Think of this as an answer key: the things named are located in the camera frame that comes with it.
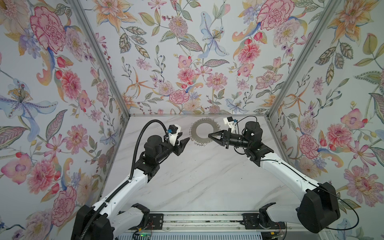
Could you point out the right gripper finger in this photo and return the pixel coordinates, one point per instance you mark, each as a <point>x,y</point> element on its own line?
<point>220,141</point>
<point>217,135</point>

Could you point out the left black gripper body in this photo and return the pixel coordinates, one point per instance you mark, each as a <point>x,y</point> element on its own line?
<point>166,149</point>

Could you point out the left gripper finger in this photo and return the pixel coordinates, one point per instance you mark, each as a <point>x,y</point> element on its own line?
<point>183,143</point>
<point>178,150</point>

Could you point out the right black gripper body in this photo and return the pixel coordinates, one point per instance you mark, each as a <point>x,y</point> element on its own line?
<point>230,140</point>

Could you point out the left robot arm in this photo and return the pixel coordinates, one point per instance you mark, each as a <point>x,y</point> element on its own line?
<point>105,220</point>

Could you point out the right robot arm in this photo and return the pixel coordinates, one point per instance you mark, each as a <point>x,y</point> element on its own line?
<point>318,207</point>

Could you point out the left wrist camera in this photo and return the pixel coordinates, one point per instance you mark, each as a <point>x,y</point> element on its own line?
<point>174,132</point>

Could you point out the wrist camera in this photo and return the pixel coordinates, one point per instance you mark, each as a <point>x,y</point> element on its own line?
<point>174,132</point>
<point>230,123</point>

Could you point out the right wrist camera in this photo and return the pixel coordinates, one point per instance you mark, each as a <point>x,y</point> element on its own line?
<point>230,123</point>

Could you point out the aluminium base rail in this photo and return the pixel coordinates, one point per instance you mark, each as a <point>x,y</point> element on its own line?
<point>218,226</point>

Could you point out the left aluminium corner post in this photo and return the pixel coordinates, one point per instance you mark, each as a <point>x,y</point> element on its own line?
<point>91,37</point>

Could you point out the aluminium corner post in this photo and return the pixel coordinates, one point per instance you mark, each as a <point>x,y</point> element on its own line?
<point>328,12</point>
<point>91,37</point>

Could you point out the right aluminium corner post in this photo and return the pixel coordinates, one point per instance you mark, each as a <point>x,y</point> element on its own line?
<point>328,12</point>

